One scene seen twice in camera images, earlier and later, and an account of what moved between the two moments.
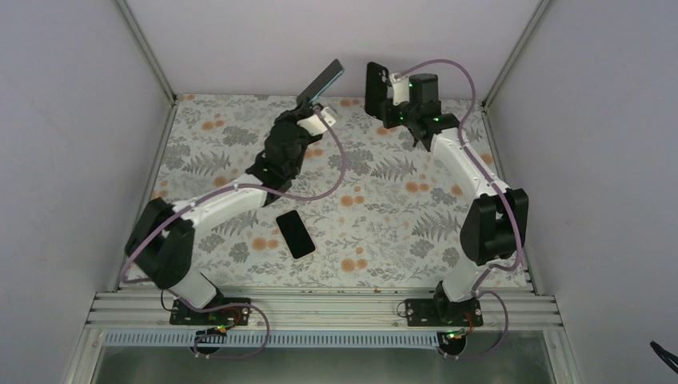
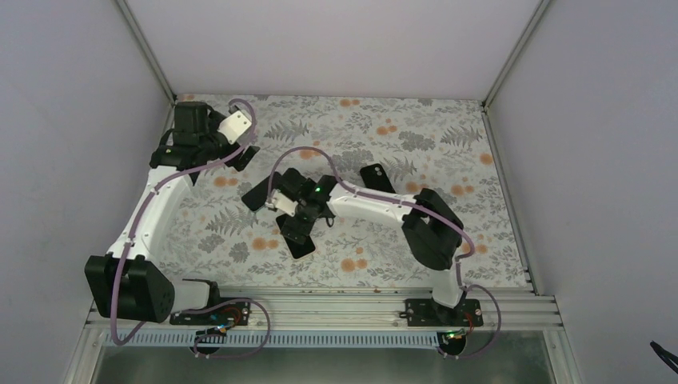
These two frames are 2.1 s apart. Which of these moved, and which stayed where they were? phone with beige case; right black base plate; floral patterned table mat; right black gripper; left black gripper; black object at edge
Moved: right black gripper; left black gripper
Stayed: phone with beige case; floral patterned table mat; black object at edge; right black base plate
